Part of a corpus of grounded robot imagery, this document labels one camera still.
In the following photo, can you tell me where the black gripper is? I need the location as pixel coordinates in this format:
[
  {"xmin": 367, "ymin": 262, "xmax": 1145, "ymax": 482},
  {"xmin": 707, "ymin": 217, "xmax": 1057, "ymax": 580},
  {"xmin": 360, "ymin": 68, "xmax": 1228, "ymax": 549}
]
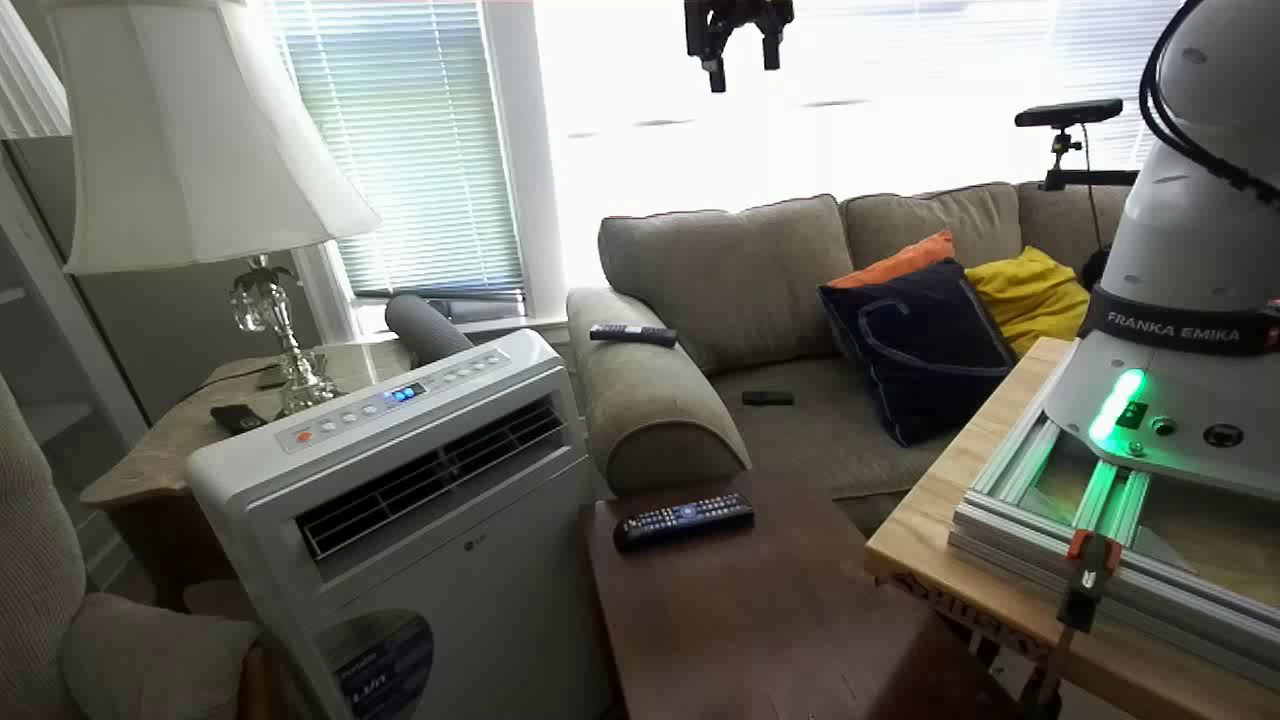
[{"xmin": 679, "ymin": 0, "xmax": 797, "ymax": 96}]

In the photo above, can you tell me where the grey remote control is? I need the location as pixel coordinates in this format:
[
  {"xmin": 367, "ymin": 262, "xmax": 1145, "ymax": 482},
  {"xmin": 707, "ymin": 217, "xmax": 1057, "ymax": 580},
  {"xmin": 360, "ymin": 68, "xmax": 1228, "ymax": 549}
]
[{"xmin": 587, "ymin": 319, "xmax": 686, "ymax": 353}]

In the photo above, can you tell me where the black remote with blue button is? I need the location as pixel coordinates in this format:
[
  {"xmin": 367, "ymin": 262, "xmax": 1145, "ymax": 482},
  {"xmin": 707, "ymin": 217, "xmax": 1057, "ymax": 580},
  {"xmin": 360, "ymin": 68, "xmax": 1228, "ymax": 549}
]
[{"xmin": 613, "ymin": 487, "xmax": 759, "ymax": 558}]

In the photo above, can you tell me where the beige fabric couch cushion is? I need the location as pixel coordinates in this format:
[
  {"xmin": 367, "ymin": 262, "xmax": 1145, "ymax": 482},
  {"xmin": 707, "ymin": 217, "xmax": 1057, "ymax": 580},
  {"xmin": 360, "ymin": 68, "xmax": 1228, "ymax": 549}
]
[{"xmin": 564, "ymin": 175, "xmax": 1137, "ymax": 537}]

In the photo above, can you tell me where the orange cushion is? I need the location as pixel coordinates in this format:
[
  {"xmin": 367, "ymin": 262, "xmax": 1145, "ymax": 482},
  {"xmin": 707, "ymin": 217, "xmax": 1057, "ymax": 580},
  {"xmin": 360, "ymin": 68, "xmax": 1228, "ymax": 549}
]
[{"xmin": 824, "ymin": 230, "xmax": 960, "ymax": 295}]

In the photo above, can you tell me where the navy blue cushion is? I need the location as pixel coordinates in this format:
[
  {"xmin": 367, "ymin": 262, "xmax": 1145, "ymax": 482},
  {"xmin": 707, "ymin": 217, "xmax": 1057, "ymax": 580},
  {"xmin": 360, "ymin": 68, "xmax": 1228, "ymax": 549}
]
[{"xmin": 818, "ymin": 262, "xmax": 1020, "ymax": 447}]

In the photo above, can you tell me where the white window blind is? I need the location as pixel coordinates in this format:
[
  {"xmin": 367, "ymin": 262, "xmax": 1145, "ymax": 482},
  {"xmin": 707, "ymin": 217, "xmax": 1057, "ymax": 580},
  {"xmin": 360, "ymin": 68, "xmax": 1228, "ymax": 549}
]
[{"xmin": 274, "ymin": 0, "xmax": 526, "ymax": 301}]

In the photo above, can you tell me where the yellow cushion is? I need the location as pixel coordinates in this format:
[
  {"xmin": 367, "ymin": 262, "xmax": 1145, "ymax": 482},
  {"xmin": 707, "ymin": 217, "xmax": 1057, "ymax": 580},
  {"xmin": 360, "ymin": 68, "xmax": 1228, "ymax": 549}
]
[{"xmin": 960, "ymin": 245, "xmax": 1097, "ymax": 359}]

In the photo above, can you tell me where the plywood robot stand top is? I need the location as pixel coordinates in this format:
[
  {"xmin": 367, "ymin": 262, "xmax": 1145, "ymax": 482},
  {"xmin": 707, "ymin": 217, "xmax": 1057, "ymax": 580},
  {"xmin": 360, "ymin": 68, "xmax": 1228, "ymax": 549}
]
[{"xmin": 859, "ymin": 332, "xmax": 1280, "ymax": 720}]

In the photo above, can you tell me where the glass and brass lamp base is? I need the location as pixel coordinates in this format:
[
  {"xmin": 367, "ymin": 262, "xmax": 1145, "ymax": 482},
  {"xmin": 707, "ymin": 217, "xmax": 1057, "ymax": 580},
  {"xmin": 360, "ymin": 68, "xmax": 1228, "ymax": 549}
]
[{"xmin": 228, "ymin": 253, "xmax": 343, "ymax": 417}]

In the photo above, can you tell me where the large white lamp shade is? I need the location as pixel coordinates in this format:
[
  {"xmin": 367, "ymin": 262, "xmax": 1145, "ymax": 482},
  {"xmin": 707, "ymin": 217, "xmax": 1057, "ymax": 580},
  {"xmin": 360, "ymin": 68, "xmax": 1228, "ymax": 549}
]
[{"xmin": 52, "ymin": 0, "xmax": 383, "ymax": 282}]

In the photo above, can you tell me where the white portable air conditioner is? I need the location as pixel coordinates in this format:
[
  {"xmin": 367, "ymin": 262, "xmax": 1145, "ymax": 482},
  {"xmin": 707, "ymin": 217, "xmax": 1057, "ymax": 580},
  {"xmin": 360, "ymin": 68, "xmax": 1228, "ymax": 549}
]
[{"xmin": 184, "ymin": 327, "xmax": 616, "ymax": 720}]

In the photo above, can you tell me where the orange and black clamp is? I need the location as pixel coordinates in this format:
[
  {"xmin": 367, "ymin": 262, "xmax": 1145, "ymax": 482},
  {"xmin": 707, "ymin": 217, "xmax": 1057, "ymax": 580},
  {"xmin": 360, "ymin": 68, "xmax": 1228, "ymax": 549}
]
[{"xmin": 1033, "ymin": 527, "xmax": 1126, "ymax": 720}]

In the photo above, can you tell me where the small dark flat device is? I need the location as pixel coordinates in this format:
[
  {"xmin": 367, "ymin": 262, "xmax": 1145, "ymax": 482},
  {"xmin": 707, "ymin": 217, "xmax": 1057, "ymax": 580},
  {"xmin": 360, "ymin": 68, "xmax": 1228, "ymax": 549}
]
[{"xmin": 208, "ymin": 400, "xmax": 274, "ymax": 435}]

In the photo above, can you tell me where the wooden side table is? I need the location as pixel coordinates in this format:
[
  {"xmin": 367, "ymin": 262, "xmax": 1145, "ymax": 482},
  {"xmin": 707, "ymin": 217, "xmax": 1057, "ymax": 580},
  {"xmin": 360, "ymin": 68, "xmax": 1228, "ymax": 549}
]
[{"xmin": 75, "ymin": 338, "xmax": 417, "ymax": 612}]

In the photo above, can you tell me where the small white lamp shade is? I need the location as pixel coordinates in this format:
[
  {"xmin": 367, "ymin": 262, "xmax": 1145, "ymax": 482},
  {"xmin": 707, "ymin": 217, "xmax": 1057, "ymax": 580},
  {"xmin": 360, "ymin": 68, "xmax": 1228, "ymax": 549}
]
[{"xmin": 0, "ymin": 0, "xmax": 73, "ymax": 143}]

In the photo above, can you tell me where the white shelf unit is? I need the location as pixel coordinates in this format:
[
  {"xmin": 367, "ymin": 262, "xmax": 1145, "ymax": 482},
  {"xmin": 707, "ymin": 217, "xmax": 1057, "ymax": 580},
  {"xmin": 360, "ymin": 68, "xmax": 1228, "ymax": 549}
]
[{"xmin": 0, "ymin": 143, "xmax": 152, "ymax": 565}]

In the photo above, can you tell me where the beige armchair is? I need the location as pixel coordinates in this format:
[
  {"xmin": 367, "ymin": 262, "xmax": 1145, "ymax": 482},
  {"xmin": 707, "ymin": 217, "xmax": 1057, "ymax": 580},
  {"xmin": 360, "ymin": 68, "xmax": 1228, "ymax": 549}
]
[{"xmin": 0, "ymin": 376, "xmax": 264, "ymax": 720}]

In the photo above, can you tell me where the black camera on tripod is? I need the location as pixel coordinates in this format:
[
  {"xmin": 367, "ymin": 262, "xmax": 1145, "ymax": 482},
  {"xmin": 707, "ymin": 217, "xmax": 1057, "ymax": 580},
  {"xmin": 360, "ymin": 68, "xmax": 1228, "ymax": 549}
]
[{"xmin": 1012, "ymin": 96, "xmax": 1145, "ymax": 197}]

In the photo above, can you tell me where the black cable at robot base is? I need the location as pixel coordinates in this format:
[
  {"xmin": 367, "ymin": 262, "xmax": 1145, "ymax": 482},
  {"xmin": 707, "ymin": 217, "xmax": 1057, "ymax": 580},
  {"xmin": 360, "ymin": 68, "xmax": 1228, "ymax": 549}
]
[{"xmin": 1137, "ymin": 0, "xmax": 1280, "ymax": 207}]

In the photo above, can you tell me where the grey ribbed exhaust hose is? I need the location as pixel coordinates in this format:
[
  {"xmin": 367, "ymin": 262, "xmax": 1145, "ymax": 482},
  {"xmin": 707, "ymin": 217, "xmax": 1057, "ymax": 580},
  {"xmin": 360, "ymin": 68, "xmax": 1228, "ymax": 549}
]
[{"xmin": 383, "ymin": 292, "xmax": 475, "ymax": 369}]

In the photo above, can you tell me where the aluminium profile base frame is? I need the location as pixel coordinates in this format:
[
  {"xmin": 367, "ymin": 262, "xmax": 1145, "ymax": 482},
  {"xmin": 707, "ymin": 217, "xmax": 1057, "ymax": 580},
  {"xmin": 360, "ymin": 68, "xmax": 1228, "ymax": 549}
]
[{"xmin": 947, "ymin": 413, "xmax": 1280, "ymax": 672}]

